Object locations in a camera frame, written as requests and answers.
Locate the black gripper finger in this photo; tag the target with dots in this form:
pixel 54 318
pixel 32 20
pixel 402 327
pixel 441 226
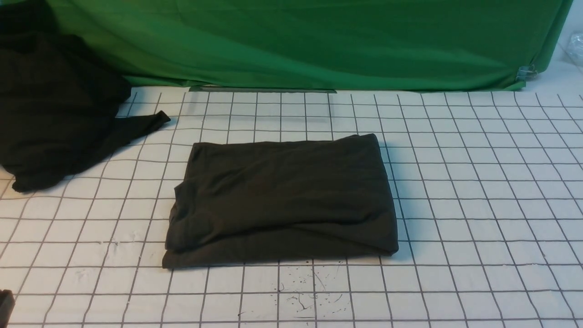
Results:
pixel 7 303

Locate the black garment pile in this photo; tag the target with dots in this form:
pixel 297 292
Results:
pixel 59 101

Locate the metal binder clip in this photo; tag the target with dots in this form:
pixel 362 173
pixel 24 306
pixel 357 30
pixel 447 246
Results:
pixel 526 73

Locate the clear plastic bag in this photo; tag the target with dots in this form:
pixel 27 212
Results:
pixel 574 48

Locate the gray long-sleeve top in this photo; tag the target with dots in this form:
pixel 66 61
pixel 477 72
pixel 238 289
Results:
pixel 264 202

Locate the green backdrop cloth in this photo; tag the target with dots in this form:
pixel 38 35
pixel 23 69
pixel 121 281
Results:
pixel 363 45

